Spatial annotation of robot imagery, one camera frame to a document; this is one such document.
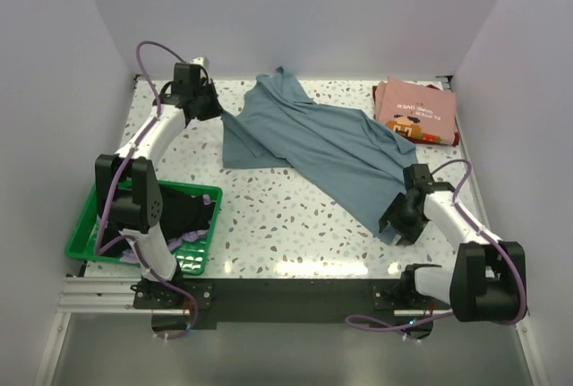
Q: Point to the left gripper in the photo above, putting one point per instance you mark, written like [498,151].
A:
[217,108]

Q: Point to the lavender garment in basket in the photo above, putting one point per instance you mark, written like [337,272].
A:
[192,238]

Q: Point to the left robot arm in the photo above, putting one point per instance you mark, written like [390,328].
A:
[129,199]

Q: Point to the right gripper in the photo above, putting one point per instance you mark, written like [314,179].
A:
[408,233]

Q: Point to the green plastic basket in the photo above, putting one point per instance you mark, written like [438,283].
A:
[191,250]

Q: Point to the aluminium frame rail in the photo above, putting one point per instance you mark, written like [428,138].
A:
[109,295]

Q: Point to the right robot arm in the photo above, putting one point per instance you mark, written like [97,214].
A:
[487,282]

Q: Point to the blue t-shirt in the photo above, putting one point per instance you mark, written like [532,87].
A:
[355,160]

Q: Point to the black garment in basket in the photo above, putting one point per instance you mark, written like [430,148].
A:
[188,216]

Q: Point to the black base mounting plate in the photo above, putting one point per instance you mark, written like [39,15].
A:
[209,321]

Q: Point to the red folded t-shirt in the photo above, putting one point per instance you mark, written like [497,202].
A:
[443,139]

